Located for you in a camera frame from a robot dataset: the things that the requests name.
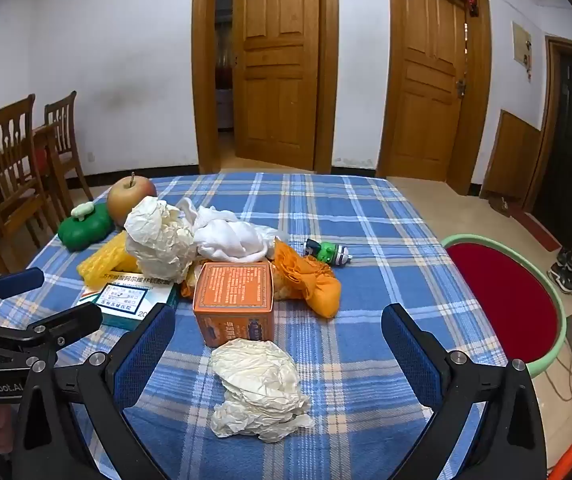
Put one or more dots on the red doormat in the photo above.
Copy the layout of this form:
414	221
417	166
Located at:
533	227

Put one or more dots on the yellow foam fruit net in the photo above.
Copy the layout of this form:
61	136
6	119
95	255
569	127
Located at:
102	259

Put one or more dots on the red yellow apple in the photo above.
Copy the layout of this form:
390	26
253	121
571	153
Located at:
126	200

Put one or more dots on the red door ornament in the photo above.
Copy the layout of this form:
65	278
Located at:
473	4

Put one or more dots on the beige wall electrical box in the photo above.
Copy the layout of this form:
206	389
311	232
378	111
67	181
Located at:
520	42

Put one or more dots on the wooden door frame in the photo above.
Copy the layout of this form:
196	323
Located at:
203	60
390	85

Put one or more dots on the closed wooden panel door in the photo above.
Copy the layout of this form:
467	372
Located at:
430	85

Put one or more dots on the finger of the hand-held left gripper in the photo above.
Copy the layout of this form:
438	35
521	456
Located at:
66	324
18	282

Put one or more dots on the orange plastic object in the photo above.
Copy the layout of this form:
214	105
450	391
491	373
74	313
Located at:
568	462

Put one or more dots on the pair of dark sneakers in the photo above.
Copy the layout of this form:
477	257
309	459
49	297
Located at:
564	275

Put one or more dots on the small green toy figure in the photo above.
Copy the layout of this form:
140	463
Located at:
331	254

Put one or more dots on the green pumpkin-shaped toy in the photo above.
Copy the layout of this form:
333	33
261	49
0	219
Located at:
86	230

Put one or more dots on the blue plaid tablecloth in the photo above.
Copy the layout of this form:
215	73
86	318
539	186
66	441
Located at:
365	240

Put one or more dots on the wooden dining chair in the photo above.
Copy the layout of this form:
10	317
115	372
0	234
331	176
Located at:
8	160
63	125

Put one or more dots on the metal door lock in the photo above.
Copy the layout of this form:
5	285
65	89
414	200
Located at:
460	88

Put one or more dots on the red stool with green rim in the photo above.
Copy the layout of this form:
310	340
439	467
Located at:
505	290

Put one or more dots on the leaning wooden panel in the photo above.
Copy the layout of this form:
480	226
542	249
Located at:
513	160

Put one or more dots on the white green medicine box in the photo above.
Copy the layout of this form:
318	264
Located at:
121	300

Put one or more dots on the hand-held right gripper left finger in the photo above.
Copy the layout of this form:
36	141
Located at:
146	355

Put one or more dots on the orange cardboard box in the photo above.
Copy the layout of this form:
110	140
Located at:
233	290

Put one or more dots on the large crumpled white paper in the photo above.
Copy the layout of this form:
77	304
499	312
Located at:
156	235

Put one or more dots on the open wooden panel door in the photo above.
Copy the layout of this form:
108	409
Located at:
276	60

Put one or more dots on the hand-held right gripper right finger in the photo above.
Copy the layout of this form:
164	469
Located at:
410	360

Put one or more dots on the white sock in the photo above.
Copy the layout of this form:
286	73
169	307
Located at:
226	240

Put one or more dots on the small white paper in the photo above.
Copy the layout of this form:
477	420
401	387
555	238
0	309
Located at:
256	385

